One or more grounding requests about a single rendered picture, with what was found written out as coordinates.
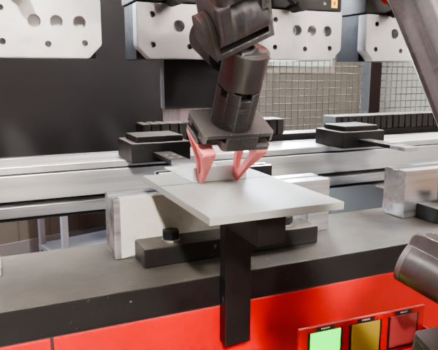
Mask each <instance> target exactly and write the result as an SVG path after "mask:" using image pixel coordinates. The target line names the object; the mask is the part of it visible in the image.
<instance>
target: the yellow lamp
mask: <svg viewBox="0 0 438 350"><path fill-rule="evenodd" d="M379 339H380V319H379V320H375V321H372V322H365V323H362V324H355V325H352V332H351V345H350V350H379Z"/></svg>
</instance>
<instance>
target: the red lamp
mask: <svg viewBox="0 0 438 350"><path fill-rule="evenodd" d="M416 321H417V312H413V313H409V314H405V315H399V316H395V317H391V319H390V330H389V348H392V347H397V346H401V345H404V344H410V343H413V339H414V335H415V333H416Z"/></svg>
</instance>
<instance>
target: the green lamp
mask: <svg viewBox="0 0 438 350"><path fill-rule="evenodd" d="M340 342H341V328H336V329H332V330H328V331H322V332H318V333H312V334H311V335H310V350H340Z"/></svg>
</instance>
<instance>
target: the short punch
mask: <svg viewBox="0 0 438 350"><path fill-rule="evenodd" d="M218 75H219V71H216V70H215V69H214V68H212V66H210V64H209V63H207V62H206V61H205V60H160V85H161V108H162V109H163V122H175V121H188V113H189V110H200V109H212V106H213V100H214V96H215V92H216V86H217V84H218Z"/></svg>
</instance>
